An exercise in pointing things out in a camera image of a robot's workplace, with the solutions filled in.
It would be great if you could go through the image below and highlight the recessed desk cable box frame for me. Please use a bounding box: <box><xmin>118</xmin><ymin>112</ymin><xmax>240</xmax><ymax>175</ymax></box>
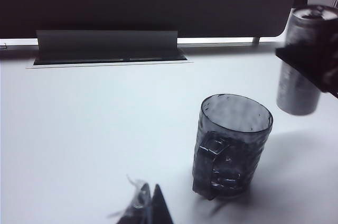
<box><xmin>25</xmin><ymin>46</ymin><xmax>195</xmax><ymax>70</ymax></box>

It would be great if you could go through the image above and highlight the grey cable box flap lid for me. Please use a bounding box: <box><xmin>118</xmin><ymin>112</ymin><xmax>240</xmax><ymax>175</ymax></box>
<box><xmin>35</xmin><ymin>29</ymin><xmax>180</xmax><ymax>60</ymax></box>

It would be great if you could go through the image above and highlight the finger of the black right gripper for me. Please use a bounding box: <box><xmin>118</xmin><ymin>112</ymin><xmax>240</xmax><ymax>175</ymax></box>
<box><xmin>275</xmin><ymin>44</ymin><xmax>338</xmax><ymax>98</ymax></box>

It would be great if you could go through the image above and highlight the silver metal drink can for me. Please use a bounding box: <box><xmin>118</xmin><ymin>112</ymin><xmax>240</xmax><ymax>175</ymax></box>
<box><xmin>276</xmin><ymin>4</ymin><xmax>338</xmax><ymax>116</ymax></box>

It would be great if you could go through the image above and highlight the dark textured glass mug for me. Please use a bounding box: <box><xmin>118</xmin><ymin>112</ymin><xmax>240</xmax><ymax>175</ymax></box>
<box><xmin>192</xmin><ymin>92</ymin><xmax>274</xmax><ymax>201</ymax></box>

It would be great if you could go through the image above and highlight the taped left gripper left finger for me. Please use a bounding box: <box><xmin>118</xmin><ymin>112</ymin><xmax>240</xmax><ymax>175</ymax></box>
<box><xmin>107</xmin><ymin>173</ymin><xmax>153</xmax><ymax>224</ymax></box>

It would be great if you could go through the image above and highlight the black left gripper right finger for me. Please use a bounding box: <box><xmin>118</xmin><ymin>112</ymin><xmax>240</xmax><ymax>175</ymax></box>
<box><xmin>144</xmin><ymin>183</ymin><xmax>175</xmax><ymax>224</ymax></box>

